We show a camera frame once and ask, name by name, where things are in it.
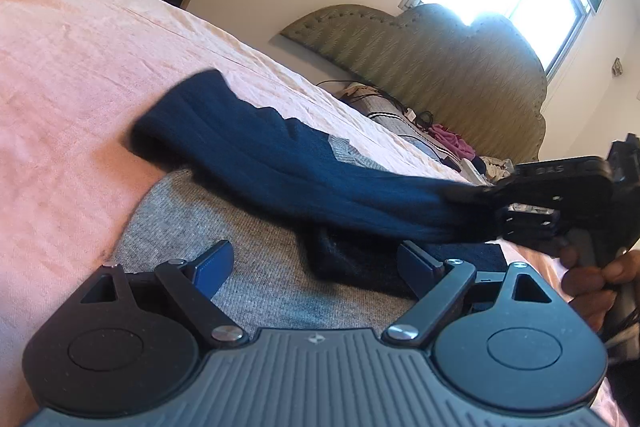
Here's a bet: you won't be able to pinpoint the padded olive headboard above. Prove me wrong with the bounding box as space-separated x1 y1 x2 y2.
280 3 549 165

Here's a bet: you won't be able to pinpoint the pink bed sheet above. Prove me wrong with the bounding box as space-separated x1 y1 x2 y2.
0 0 640 427

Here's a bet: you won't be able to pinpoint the pink crumpled cloth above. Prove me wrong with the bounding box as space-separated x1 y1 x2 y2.
427 123 478 160

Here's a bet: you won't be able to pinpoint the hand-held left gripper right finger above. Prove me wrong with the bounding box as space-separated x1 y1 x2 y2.
382 240 553 349

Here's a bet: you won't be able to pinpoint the grey knitted sweater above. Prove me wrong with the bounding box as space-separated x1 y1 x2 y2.
107 167 426 333

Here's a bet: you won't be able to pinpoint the light grey cloth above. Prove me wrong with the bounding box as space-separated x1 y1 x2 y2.
325 134 391 172

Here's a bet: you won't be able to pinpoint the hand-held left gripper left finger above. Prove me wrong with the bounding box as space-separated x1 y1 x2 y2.
80 239 248 349

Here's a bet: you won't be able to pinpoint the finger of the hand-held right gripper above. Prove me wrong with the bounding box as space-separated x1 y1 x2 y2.
442 179 523 210
495 204 562 249

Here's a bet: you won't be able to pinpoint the dark blue knitted garment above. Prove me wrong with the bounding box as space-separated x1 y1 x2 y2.
129 69 507 299

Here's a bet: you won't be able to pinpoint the black charging cables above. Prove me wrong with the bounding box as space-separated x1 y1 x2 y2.
316 79 441 128

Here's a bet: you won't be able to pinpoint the person's right hand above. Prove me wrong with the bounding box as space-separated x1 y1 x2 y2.
556 243 640 334

